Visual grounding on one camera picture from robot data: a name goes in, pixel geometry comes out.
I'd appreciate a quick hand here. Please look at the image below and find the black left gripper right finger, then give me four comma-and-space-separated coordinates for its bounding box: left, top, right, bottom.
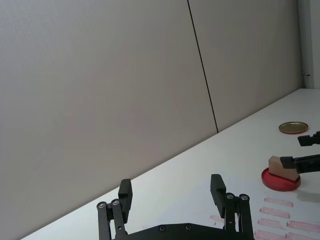
210, 174, 251, 240

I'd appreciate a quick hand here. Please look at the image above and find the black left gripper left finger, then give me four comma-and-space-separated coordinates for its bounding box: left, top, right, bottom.
96, 178, 134, 240

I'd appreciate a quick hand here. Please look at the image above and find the round gold tin lid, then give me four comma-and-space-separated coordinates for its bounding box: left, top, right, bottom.
278, 121, 309, 135

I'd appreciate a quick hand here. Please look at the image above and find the wooden stamp block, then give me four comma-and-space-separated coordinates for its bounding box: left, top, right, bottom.
268, 155, 301, 182

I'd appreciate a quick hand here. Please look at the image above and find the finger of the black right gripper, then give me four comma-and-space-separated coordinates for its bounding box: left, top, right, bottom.
279, 154, 320, 174
297, 132, 320, 148

